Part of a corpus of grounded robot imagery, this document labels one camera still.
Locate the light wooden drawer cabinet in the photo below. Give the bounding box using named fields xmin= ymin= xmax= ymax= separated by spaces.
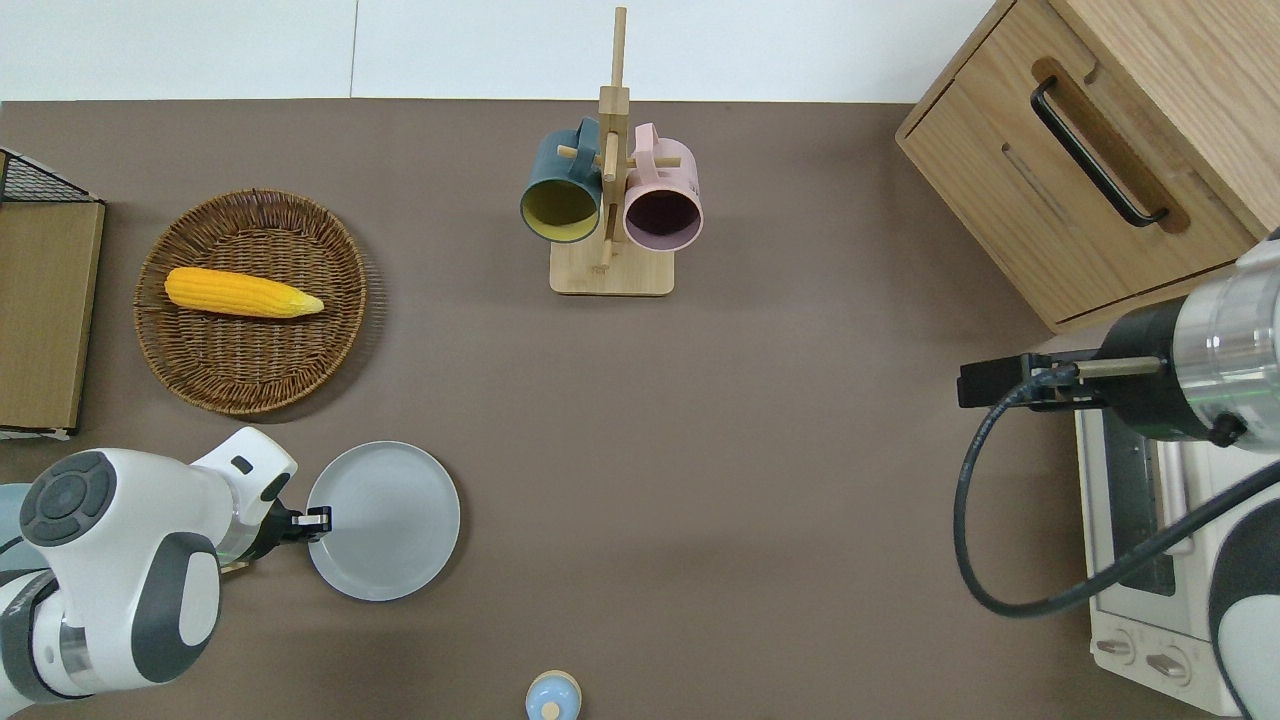
xmin=896 ymin=0 xmax=1280 ymax=334

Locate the brown wicker basket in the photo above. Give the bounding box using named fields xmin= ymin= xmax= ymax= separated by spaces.
xmin=133 ymin=188 xmax=369 ymax=417

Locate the dark teal mug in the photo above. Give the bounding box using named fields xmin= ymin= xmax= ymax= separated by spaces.
xmin=519 ymin=117 xmax=604 ymax=244

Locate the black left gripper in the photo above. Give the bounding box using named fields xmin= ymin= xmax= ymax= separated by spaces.
xmin=240 ymin=493 xmax=333 ymax=563

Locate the pink mug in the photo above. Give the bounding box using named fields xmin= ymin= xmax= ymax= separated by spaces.
xmin=622 ymin=122 xmax=704 ymax=253

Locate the light blue plate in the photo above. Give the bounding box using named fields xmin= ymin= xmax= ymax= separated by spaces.
xmin=0 ymin=483 xmax=36 ymax=576

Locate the small blue call bell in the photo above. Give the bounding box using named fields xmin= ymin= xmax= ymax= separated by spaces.
xmin=525 ymin=670 xmax=583 ymax=720

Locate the white toaster oven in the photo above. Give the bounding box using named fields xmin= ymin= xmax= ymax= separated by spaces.
xmin=1075 ymin=405 xmax=1280 ymax=717

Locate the gray round plate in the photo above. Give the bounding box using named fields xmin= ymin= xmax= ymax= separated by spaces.
xmin=306 ymin=441 xmax=462 ymax=603

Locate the wooden mug rack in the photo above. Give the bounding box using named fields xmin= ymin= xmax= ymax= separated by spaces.
xmin=549 ymin=7 xmax=677 ymax=297

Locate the brown table mat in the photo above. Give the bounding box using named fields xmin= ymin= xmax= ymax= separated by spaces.
xmin=0 ymin=98 xmax=1280 ymax=720

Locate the black cabinet drawer handle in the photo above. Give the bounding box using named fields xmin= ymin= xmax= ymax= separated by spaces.
xmin=1030 ymin=76 xmax=1169 ymax=229

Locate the white oven door handle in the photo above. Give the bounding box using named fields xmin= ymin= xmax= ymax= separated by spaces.
xmin=1155 ymin=438 xmax=1216 ymax=561

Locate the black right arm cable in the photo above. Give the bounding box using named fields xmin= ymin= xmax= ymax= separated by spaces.
xmin=952 ymin=355 xmax=1280 ymax=619

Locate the wood and wire shelf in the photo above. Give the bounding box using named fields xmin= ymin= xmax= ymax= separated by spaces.
xmin=0 ymin=148 xmax=107 ymax=442

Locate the yellow corn cob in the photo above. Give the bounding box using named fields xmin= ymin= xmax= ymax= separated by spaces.
xmin=164 ymin=266 xmax=326 ymax=320

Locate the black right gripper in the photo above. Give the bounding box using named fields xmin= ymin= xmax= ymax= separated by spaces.
xmin=957 ymin=298 xmax=1193 ymax=443

